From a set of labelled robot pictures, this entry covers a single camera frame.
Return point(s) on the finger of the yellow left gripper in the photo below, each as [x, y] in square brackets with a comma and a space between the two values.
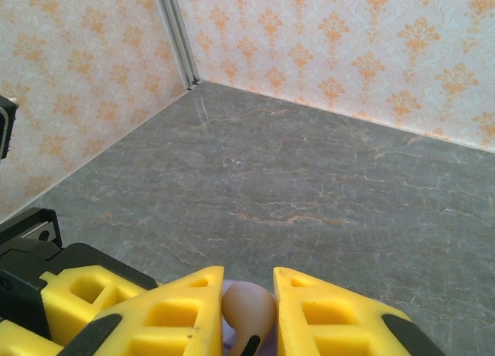
[19, 340]
[54, 290]

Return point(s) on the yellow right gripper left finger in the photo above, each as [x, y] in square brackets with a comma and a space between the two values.
[174, 302]

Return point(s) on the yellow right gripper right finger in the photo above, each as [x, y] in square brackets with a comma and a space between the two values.
[294, 302]

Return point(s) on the black device at left edge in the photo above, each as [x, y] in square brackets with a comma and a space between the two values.
[7, 127]

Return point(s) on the aluminium corner post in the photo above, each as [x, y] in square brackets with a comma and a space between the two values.
[179, 35]

